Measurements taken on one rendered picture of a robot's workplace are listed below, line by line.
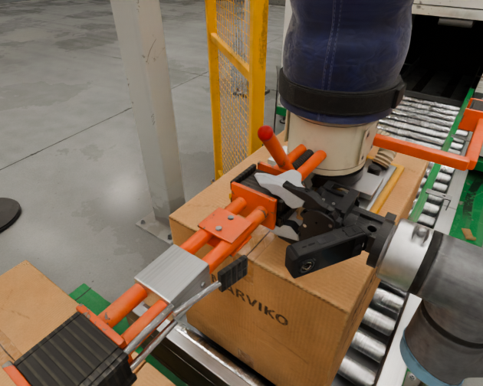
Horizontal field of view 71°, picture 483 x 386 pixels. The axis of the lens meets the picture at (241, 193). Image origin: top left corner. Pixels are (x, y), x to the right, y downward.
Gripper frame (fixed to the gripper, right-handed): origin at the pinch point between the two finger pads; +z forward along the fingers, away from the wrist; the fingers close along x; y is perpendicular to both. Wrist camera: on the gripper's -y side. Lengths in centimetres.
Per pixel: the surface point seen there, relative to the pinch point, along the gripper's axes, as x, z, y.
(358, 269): -12.6, -17.0, 7.4
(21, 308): -54, 64, -27
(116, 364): 3.1, -4.5, -30.6
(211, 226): 1.7, 0.9, -10.3
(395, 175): -11.2, -14.4, 38.5
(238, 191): 2.0, 2.4, -2.0
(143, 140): -52, 107, 60
